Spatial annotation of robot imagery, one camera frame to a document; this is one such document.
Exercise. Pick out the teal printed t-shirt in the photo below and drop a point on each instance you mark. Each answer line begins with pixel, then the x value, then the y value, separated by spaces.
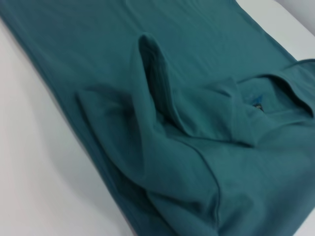
pixel 147 123

